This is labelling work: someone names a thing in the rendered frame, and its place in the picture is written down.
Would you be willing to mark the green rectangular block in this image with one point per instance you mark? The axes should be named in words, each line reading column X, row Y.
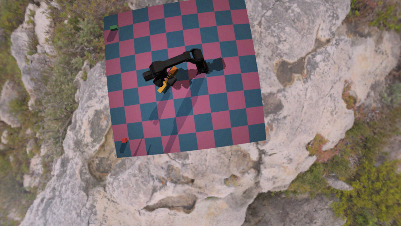
column 114, row 27

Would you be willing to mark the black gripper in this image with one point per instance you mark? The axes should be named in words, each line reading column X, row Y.
column 171, row 80

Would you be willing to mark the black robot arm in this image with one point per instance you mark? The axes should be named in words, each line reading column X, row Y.
column 158, row 68

